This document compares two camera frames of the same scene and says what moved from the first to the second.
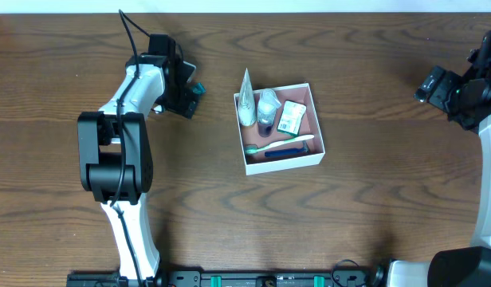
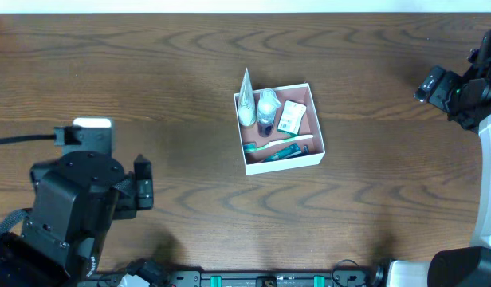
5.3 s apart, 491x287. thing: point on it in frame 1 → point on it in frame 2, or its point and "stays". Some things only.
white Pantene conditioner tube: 246,104 stays
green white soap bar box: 291,117 stays
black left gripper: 183,104 → 143,185
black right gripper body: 445,89 stays
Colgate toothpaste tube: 199,88 → 292,150
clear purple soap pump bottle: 267,104 stays
